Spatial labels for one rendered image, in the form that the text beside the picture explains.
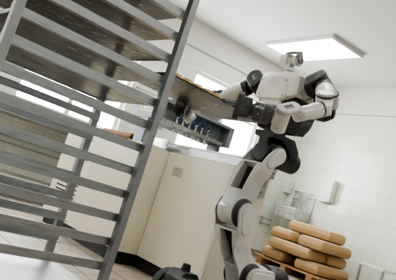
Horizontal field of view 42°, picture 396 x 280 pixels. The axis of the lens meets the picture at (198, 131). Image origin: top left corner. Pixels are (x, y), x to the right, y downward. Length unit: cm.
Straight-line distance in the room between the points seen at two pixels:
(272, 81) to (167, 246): 135
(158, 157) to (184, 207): 45
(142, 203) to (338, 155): 516
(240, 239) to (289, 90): 77
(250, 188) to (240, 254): 33
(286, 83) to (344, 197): 555
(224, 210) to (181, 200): 92
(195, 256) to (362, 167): 512
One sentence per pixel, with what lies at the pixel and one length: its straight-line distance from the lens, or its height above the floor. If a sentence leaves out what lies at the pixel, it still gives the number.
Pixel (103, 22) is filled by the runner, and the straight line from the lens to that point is 186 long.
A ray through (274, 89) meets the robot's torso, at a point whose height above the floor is 122.
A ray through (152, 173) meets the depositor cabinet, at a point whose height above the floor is 66.
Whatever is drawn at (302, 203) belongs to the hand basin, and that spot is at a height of 102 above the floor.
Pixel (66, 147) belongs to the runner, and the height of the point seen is 61.
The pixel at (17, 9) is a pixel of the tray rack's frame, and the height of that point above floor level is 95.
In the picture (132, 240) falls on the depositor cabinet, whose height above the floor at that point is 18.
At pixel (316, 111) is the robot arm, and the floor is 108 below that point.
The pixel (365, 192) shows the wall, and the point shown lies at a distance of 790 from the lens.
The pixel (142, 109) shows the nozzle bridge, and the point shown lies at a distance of 380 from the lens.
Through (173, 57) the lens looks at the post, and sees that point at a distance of 199.
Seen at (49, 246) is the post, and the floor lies 20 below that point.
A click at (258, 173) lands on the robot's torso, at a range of 259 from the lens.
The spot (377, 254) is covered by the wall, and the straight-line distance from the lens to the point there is 759.
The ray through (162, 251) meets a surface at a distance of 350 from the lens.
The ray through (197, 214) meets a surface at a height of 49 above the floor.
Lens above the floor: 57
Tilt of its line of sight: 7 degrees up
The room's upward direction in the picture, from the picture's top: 18 degrees clockwise
